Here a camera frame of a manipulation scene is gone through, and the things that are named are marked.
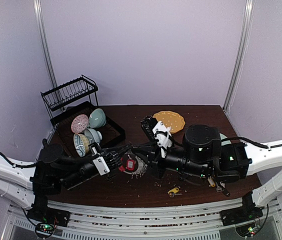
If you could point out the yellow key tag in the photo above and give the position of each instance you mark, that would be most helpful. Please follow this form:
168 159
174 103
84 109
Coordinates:
174 192
211 182

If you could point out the pink patterned bowl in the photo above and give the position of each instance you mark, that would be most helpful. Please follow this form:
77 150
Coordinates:
79 123

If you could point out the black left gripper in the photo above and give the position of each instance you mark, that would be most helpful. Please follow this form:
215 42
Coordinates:
112 157

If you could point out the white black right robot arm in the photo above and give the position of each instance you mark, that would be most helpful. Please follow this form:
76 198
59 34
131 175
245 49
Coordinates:
204 154

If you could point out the black wire dish rack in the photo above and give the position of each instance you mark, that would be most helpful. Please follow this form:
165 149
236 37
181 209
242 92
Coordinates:
73 108

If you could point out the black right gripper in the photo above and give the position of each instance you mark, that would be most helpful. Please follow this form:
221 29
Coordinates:
157 162

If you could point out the green ceramic bowl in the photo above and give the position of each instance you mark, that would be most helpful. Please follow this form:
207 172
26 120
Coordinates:
97 119

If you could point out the light blue bowl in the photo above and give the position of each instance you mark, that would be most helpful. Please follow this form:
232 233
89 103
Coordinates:
93 135

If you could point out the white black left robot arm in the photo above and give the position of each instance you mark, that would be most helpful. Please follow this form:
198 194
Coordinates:
29 184

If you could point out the yellow dotted plate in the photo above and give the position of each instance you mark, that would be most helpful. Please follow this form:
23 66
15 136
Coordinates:
171 119

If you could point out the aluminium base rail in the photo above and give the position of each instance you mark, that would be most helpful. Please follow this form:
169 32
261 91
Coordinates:
189 222

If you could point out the red handled key ring holder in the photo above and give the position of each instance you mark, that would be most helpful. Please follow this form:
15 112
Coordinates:
141 169

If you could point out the aluminium frame post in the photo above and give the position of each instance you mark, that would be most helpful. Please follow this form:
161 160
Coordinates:
242 47
44 42

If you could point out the light blue flower plate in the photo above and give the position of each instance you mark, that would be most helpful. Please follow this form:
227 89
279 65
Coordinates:
224 139

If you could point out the blue patterned bowl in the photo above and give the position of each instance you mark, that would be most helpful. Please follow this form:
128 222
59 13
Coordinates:
81 144

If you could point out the left aluminium frame post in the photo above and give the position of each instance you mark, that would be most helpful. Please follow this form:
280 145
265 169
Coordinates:
44 42

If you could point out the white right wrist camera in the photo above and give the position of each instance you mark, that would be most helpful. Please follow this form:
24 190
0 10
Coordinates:
157 132

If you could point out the right aluminium frame post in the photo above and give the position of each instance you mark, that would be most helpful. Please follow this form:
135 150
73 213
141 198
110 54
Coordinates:
242 47

